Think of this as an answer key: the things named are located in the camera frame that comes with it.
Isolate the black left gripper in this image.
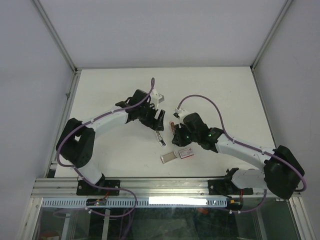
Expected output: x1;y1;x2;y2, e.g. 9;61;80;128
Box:
137;102;165;131

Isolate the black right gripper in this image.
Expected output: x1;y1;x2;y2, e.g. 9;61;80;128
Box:
172;122;200;147

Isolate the white stapler magazine part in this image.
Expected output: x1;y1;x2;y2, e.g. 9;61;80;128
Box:
155;131;166;147

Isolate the red white staple box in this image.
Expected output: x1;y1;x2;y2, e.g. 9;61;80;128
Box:
178;148;194;159

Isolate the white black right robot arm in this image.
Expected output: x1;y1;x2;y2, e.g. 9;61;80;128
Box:
171;110;305;200

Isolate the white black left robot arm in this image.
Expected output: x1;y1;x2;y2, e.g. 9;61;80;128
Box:
56;89;165;195

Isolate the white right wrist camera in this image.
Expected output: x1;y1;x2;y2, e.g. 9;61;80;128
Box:
173;108;191;122

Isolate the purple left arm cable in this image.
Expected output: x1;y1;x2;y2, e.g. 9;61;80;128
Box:
56;77;156;168

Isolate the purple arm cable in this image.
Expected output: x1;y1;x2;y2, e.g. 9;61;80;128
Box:
56;77;156;168
176;94;308;193

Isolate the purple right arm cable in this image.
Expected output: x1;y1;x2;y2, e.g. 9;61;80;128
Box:
176;94;308;193

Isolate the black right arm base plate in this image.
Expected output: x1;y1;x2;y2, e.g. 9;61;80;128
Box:
207;179;254;198

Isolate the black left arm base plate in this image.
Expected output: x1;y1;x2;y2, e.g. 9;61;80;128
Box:
76;178;121;196

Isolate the aluminium mounting rail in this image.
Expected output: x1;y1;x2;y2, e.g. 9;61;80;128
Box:
32;177;301;198

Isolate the white slotted cable duct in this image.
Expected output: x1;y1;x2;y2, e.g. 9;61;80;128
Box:
42;197;227;209

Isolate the left aluminium frame post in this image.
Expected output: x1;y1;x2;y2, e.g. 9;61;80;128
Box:
31;0;78;73

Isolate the aluminium frame post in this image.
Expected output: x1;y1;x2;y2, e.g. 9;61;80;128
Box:
31;0;78;73
250;0;295;72

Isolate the right aluminium frame post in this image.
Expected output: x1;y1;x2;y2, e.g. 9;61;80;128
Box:
250;0;295;72

